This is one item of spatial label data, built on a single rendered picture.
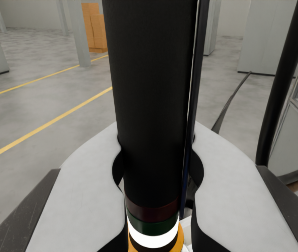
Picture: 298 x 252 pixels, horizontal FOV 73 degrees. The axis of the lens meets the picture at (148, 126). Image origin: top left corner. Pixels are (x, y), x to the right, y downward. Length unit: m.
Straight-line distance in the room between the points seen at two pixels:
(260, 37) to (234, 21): 6.77
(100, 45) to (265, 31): 5.37
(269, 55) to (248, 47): 0.48
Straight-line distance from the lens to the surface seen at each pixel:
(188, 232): 0.19
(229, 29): 12.24
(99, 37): 8.20
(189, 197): 0.40
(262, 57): 5.58
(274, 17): 5.47
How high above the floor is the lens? 1.54
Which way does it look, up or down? 31 degrees down
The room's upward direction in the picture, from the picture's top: 1 degrees counter-clockwise
